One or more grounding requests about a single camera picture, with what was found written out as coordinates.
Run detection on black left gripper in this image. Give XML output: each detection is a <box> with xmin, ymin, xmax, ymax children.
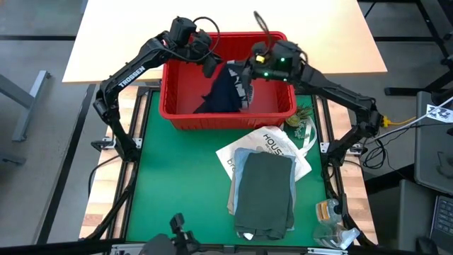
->
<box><xmin>183</xmin><ymin>29</ymin><xmax>223</xmax><ymax>79</ymax></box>

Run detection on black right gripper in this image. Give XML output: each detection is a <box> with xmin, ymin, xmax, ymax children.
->
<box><xmin>241</xmin><ymin>41</ymin><xmax>282</xmax><ymax>109</ymax></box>

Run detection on navy blue garment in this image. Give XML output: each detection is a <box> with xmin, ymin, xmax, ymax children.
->
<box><xmin>193</xmin><ymin>62</ymin><xmax>256</xmax><ymax>114</ymax></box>

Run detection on light blue jeans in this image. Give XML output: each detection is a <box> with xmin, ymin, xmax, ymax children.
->
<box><xmin>231</xmin><ymin>147</ymin><xmax>297</xmax><ymax>233</ymax></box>

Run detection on dark green garment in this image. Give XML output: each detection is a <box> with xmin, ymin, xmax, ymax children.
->
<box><xmin>234</xmin><ymin>152</ymin><xmax>295</xmax><ymax>242</ymax></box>

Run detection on khaki shorts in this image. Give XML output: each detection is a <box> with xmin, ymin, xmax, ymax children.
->
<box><xmin>226</xmin><ymin>175</ymin><xmax>237</xmax><ymax>216</ymax></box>

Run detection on red plastic laundry bin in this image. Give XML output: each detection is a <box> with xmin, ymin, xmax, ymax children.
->
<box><xmin>158</xmin><ymin>30</ymin><xmax>297</xmax><ymax>130</ymax></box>

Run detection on white printed tote bag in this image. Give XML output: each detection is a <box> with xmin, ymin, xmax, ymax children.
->
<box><xmin>215</xmin><ymin>125</ymin><xmax>319</xmax><ymax>182</ymax></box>

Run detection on green succulent plant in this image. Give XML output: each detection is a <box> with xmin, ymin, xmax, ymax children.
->
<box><xmin>285</xmin><ymin>104</ymin><xmax>316</xmax><ymax>140</ymax></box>

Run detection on light wood desk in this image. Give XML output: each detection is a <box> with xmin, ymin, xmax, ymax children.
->
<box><xmin>62</xmin><ymin>0</ymin><xmax>388</xmax><ymax>85</ymax></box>

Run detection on green table mat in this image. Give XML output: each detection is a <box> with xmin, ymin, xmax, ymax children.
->
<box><xmin>125</xmin><ymin>92</ymin><xmax>328</xmax><ymax>249</ymax></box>

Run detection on clear bottle orange label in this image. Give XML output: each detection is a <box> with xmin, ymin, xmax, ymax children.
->
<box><xmin>316</xmin><ymin>199</ymin><xmax>346</xmax><ymax>227</ymax></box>

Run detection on clear spray bottle white nozzle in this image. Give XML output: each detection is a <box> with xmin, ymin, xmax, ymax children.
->
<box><xmin>313</xmin><ymin>225</ymin><xmax>362</xmax><ymax>251</ymax></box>

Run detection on silver aluminium bar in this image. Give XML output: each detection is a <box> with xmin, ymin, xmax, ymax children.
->
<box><xmin>109</xmin><ymin>243</ymin><xmax>142</xmax><ymax>255</ymax></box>
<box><xmin>306</xmin><ymin>246</ymin><xmax>350</xmax><ymax>255</ymax></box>

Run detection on grey metal table leg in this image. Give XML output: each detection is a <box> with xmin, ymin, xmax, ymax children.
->
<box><xmin>0</xmin><ymin>69</ymin><xmax>52</xmax><ymax>142</ymax></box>

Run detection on black white patterned card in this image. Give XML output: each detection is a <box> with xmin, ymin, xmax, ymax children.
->
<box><xmin>425</xmin><ymin>103</ymin><xmax>453</xmax><ymax>124</ymax></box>

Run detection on grey chair seat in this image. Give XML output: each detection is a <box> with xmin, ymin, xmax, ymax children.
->
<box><xmin>413</xmin><ymin>90</ymin><xmax>453</xmax><ymax>196</ymax></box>

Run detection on grey side desk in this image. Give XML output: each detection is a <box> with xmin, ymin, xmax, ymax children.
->
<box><xmin>396</xmin><ymin>178</ymin><xmax>436</xmax><ymax>253</ymax></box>

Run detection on black keyboard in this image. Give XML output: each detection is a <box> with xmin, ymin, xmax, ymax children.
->
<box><xmin>429</xmin><ymin>194</ymin><xmax>453</xmax><ymax>245</ymax></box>

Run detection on black computer mouse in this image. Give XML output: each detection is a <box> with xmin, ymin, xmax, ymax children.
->
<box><xmin>415</xmin><ymin>236</ymin><xmax>440</xmax><ymax>255</ymax></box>

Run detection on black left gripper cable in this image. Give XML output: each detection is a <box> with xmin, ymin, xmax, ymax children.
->
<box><xmin>169</xmin><ymin>16</ymin><xmax>222</xmax><ymax>64</ymax></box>

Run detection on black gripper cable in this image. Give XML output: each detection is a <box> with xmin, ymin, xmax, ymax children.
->
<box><xmin>253</xmin><ymin>10</ymin><xmax>273</xmax><ymax>55</ymax></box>
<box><xmin>169</xmin><ymin>16</ymin><xmax>222</xmax><ymax>64</ymax></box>

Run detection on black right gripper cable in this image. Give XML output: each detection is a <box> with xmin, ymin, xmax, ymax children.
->
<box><xmin>253</xmin><ymin>10</ymin><xmax>273</xmax><ymax>55</ymax></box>

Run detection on yellow power plug cord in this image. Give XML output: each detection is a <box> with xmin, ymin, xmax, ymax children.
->
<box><xmin>380</xmin><ymin>115</ymin><xmax>417</xmax><ymax>129</ymax></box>

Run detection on black cable bundle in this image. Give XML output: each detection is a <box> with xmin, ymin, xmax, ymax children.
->
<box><xmin>360</xmin><ymin>136</ymin><xmax>390</xmax><ymax>171</ymax></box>

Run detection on white cord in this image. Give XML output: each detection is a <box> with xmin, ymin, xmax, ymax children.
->
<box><xmin>374</xmin><ymin>96</ymin><xmax>453</xmax><ymax>140</ymax></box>

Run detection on black metal table frame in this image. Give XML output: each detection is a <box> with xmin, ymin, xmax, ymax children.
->
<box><xmin>81</xmin><ymin>84</ymin><xmax>378</xmax><ymax>255</ymax></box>

